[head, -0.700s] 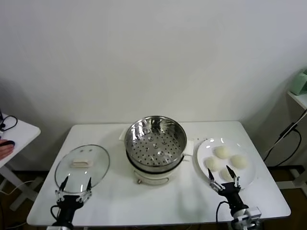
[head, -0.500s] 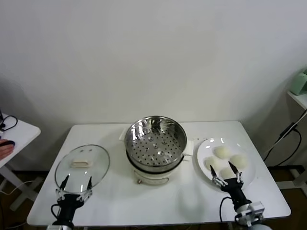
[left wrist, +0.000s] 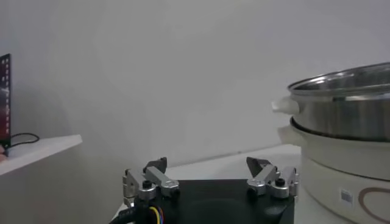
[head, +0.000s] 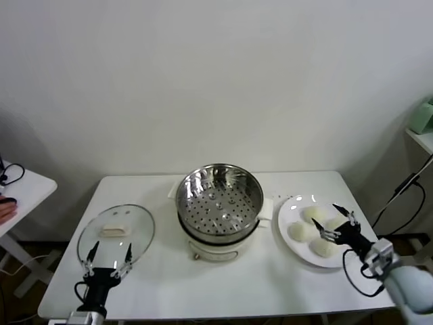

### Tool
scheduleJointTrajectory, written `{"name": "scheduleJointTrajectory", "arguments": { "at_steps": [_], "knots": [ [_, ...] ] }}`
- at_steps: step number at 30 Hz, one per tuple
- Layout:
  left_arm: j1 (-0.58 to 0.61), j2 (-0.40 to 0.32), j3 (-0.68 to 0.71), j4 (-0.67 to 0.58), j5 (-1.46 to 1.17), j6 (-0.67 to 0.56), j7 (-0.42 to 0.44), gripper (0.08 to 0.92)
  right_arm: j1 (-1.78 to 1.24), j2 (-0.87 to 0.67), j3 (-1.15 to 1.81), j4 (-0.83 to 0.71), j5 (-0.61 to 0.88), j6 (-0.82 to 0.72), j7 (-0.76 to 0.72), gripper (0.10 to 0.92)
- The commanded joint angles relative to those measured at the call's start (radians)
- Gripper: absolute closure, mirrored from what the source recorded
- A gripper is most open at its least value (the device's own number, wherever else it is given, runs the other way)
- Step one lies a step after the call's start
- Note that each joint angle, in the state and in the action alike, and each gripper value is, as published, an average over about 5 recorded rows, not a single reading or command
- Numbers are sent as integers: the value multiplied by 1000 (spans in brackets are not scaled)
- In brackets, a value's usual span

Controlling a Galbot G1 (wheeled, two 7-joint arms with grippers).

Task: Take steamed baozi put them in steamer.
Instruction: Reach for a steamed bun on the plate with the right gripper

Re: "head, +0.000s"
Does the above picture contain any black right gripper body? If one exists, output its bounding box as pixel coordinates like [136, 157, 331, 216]
[333, 221, 373, 261]

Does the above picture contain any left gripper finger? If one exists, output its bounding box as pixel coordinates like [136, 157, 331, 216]
[113, 242, 133, 277]
[82, 240, 101, 277]

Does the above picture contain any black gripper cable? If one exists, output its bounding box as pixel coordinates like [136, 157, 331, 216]
[342, 248, 386, 299]
[48, 280, 89, 325]

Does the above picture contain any white steamed baozi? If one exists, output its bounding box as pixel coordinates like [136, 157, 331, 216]
[324, 216, 348, 233]
[287, 221, 314, 243]
[310, 236, 336, 257]
[302, 205, 327, 224]

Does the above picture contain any silver left wrist camera block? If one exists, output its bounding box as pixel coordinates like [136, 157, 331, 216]
[66, 310, 95, 325]

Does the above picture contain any stainless steel steamer basket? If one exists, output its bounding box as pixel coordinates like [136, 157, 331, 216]
[175, 163, 265, 242]

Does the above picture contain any silver wrist camera block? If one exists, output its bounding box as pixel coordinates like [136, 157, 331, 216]
[370, 238, 402, 272]
[66, 310, 95, 325]

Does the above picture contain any white floor cable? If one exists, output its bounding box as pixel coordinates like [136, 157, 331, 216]
[0, 254, 47, 276]

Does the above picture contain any white side table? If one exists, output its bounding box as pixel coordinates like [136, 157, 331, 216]
[0, 168, 62, 299]

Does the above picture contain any person hand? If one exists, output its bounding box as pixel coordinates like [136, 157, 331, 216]
[0, 202, 18, 225]

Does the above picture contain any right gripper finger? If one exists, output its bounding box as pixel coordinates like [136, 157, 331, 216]
[311, 217, 342, 244]
[332, 202, 360, 231]

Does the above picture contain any light green box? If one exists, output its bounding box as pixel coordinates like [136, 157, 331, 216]
[413, 96, 433, 135]

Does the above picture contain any silver right wrist camera block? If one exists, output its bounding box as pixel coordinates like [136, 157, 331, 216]
[370, 238, 402, 272]

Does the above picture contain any glass pot lid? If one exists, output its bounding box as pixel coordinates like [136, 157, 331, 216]
[76, 202, 156, 272]

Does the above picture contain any black power adapter cable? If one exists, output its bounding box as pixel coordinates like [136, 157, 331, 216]
[371, 154, 433, 236]

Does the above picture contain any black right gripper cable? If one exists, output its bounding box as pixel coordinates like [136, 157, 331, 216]
[342, 248, 386, 299]

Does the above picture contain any white round plate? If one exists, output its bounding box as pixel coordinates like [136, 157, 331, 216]
[277, 194, 361, 269]

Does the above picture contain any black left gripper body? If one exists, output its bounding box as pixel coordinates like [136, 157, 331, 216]
[76, 267, 118, 311]

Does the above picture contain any cream electric cooker pot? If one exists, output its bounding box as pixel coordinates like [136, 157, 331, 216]
[167, 181, 274, 262]

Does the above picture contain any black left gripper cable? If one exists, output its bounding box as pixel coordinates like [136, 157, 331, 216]
[48, 280, 89, 325]

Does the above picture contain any black looped cable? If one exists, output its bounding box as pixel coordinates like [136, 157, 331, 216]
[0, 163, 26, 187]

